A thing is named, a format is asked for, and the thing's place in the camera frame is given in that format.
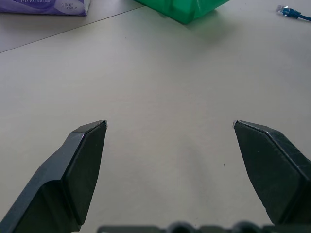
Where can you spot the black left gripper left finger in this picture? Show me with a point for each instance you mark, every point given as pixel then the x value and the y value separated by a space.
pixel 63 179

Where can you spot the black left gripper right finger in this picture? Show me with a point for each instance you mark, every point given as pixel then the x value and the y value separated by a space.
pixel 274 170

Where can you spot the purple tissue pack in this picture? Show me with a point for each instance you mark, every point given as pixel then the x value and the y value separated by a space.
pixel 45 6

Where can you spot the green plastic box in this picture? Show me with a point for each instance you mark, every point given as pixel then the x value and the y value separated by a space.
pixel 184 9

